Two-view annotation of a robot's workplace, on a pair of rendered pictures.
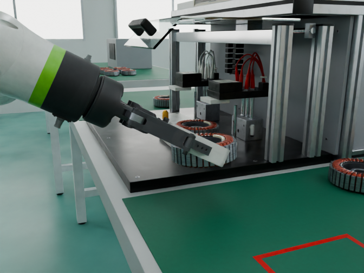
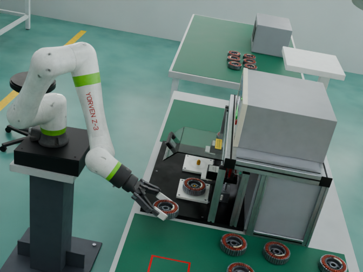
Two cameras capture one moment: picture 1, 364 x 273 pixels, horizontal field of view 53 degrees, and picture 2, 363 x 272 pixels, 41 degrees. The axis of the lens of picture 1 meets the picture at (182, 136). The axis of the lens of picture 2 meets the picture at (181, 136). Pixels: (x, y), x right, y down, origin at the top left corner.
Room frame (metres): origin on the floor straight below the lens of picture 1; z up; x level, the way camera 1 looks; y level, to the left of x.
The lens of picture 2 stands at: (-0.90, -0.72, 2.10)
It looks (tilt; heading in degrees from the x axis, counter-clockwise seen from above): 28 degrees down; 24
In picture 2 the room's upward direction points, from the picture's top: 10 degrees clockwise
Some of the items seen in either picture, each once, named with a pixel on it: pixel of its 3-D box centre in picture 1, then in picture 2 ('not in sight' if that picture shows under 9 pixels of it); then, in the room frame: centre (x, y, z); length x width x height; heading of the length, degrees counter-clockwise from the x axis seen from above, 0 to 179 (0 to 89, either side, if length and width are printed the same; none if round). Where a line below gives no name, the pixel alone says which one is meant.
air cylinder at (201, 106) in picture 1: (207, 110); not in sight; (1.17, -0.08, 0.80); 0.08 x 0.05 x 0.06; 21
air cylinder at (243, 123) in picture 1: (246, 127); (223, 192); (0.95, -0.17, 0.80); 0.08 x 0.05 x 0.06; 21
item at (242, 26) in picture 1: (248, 29); not in sight; (1.01, -0.18, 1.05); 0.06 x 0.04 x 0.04; 21
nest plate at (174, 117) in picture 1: (165, 120); (197, 164); (1.12, 0.05, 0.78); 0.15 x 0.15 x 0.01; 21
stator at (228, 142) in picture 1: (203, 149); (165, 209); (0.61, -0.04, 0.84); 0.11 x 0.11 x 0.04
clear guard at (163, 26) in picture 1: (206, 33); (203, 148); (0.87, -0.05, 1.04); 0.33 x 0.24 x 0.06; 111
